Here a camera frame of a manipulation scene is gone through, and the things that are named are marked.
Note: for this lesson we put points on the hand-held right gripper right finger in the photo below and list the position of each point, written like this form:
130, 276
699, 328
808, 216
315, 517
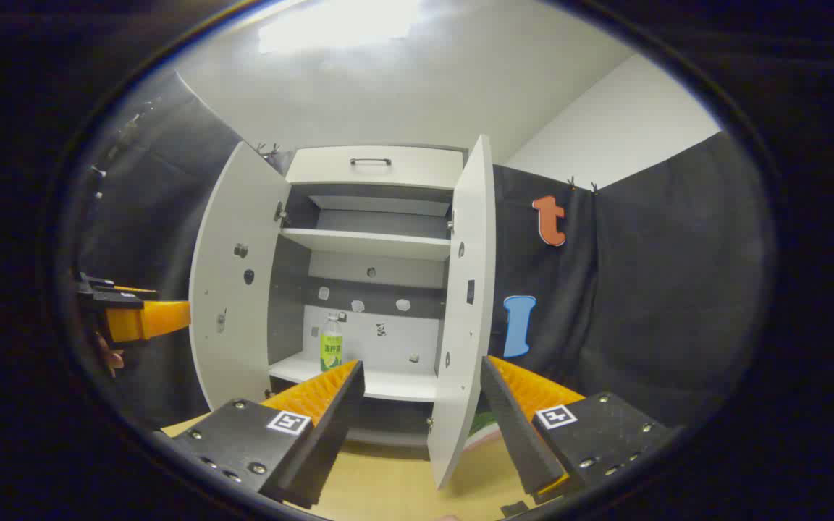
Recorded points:
515, 434

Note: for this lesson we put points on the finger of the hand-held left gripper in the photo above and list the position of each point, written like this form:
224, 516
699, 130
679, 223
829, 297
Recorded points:
156, 320

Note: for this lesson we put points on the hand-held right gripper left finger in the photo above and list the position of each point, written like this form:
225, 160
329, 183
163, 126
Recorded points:
330, 427

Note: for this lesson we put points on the green label clear bottle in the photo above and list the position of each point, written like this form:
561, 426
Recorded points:
331, 351

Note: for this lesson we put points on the white grey cabinet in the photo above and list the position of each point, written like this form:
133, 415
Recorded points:
388, 340

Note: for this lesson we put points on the white cabinet door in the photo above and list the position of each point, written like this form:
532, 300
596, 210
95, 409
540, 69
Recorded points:
471, 217
243, 217

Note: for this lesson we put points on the white cabinet shelf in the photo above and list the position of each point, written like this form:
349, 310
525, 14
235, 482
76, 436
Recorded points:
366, 243
395, 383

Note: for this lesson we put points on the white cabinet drawer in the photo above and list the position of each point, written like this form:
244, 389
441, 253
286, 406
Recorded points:
417, 170

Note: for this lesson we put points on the black backdrop cloth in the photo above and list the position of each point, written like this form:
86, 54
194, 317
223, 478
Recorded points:
641, 289

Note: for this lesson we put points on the ceiling light panel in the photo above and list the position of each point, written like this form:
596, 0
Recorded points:
337, 25

